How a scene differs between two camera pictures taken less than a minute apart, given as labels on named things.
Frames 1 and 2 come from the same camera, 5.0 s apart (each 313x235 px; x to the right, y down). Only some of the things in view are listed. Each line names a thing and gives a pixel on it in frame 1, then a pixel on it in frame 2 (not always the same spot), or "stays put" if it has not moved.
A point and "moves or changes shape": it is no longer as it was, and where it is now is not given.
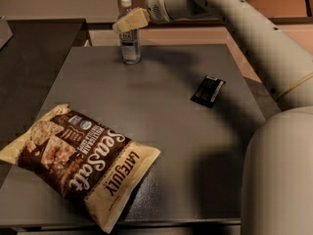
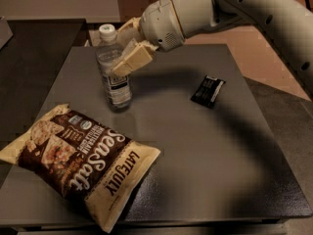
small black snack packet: [207, 91] stays put
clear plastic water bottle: [130, 41] moves or changes shape
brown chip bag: [98, 172] stays put
